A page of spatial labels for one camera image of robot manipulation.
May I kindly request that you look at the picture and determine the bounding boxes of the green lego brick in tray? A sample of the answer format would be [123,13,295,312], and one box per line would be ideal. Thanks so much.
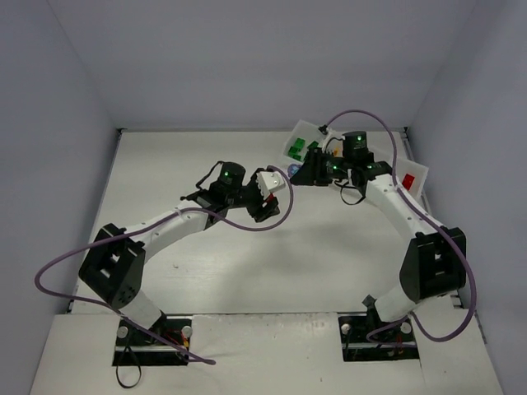
[294,138,305,150]

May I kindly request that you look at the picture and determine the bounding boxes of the clear plastic divided tray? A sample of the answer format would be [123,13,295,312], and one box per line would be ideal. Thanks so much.
[282,120,428,200]

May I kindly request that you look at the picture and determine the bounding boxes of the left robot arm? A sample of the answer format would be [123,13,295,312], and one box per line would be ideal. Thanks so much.
[79,162,286,331]

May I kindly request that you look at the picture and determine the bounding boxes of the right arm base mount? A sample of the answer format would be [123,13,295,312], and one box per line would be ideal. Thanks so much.
[338,313,420,363]

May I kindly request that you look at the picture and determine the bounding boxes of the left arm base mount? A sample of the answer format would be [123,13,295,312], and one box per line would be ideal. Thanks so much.
[112,316,192,367]

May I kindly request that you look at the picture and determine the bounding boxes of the purple paw print lego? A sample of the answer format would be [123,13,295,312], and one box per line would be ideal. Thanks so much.
[287,164,300,177]

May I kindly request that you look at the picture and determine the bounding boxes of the black cable loop at front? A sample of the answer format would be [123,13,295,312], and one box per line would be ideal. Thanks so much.
[114,345,143,388]

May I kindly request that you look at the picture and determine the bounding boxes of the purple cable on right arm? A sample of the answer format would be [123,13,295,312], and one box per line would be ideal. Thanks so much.
[317,109,478,347]

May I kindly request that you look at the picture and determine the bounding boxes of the red half-round lego brick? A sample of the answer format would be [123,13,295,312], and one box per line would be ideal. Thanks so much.
[402,173,416,190]

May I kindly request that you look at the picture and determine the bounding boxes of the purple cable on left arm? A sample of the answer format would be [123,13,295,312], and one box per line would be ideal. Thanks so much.
[33,165,295,365]

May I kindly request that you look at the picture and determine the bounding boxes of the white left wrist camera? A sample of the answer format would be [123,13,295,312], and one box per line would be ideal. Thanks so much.
[256,170,286,200]

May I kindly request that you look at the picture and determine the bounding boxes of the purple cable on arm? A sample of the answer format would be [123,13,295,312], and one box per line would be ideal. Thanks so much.
[33,165,295,365]
[317,109,478,347]

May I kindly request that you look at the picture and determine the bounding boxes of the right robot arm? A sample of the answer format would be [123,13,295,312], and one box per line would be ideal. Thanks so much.
[291,132,467,323]

